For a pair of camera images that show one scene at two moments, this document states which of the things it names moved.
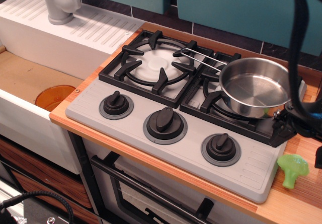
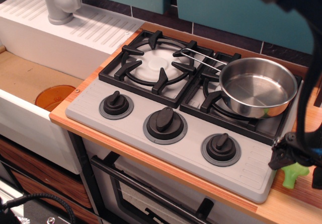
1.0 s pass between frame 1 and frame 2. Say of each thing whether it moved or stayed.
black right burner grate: stayed
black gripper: moved
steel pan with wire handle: stayed
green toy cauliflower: stayed
